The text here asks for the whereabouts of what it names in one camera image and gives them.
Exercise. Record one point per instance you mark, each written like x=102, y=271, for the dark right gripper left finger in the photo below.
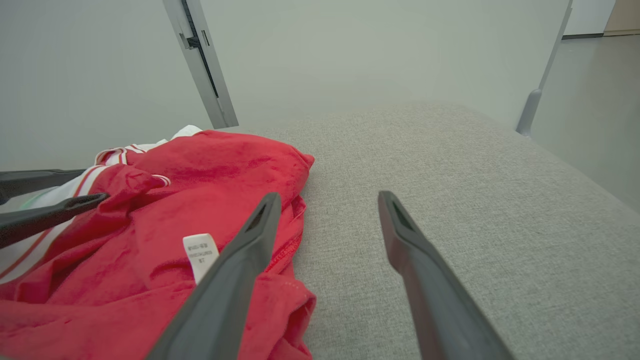
x=225, y=300

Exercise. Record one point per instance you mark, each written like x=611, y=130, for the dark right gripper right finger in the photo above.
x=435, y=300

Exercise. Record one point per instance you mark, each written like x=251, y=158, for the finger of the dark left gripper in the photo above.
x=35, y=181
x=45, y=216

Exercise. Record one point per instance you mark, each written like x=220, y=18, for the beige wooden panel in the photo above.
x=624, y=17

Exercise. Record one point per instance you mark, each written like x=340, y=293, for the red basketball jersey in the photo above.
x=150, y=260

